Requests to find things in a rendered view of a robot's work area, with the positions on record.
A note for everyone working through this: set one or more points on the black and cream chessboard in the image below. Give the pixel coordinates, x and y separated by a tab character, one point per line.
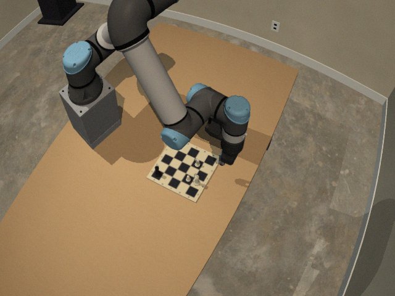
176	165

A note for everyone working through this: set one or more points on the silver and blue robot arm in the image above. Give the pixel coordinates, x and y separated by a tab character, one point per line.
126	31

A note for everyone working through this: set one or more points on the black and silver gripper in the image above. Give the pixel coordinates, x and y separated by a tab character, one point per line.
231	146

